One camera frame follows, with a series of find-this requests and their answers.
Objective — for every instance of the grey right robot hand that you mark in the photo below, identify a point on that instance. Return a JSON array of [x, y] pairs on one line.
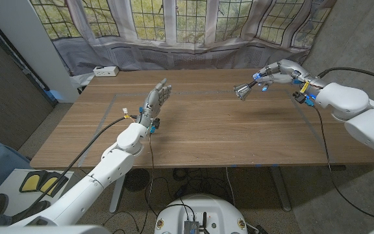
[[287, 70]]

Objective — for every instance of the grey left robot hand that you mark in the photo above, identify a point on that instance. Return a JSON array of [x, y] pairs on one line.
[[154, 100]]

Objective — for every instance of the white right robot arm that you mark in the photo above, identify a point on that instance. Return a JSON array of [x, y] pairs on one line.
[[362, 117]]

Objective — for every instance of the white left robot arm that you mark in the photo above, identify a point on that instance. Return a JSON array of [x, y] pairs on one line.
[[89, 188]]

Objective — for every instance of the printed window backdrop cloth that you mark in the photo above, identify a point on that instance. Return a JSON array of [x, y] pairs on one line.
[[187, 55]]

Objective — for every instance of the white power strip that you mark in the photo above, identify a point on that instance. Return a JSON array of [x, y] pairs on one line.
[[106, 71]]

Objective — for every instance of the black round floor fan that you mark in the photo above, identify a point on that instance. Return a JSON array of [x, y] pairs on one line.
[[135, 182]]

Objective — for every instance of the white table leg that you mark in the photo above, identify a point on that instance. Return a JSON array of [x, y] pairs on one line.
[[115, 201]]

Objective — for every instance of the white robot torso base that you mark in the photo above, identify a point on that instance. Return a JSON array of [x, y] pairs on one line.
[[213, 211]]

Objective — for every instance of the grey table leg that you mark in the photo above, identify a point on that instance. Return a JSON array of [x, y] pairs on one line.
[[281, 195]]

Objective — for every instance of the yellow and black foot pedal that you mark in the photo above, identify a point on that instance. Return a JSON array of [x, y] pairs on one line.
[[49, 184], [31, 182]]

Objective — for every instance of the white pillar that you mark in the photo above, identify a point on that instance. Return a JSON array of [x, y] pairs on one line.
[[28, 39]]

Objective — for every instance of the white pedal platform board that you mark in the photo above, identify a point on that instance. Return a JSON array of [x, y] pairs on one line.
[[11, 185]]

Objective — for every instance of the white robot chest plate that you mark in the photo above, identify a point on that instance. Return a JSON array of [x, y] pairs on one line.
[[44, 230]]

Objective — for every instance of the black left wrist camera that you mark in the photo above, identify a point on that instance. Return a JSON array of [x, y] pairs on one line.
[[156, 123]]

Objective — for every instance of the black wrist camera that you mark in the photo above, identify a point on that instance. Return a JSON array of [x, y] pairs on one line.
[[300, 97], [156, 123]]

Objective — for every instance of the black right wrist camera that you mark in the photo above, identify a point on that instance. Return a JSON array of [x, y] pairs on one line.
[[300, 97]]

